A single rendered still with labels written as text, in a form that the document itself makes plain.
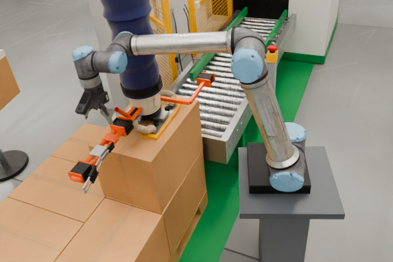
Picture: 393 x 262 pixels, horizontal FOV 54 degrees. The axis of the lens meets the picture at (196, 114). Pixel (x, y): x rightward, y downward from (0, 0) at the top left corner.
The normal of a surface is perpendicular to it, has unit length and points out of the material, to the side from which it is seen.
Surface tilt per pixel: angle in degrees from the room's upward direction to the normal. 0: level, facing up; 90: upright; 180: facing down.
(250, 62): 88
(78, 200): 0
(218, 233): 0
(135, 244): 0
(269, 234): 90
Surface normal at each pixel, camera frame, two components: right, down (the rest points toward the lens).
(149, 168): -0.41, 0.56
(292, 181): -0.19, 0.71
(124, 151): -0.07, -0.81
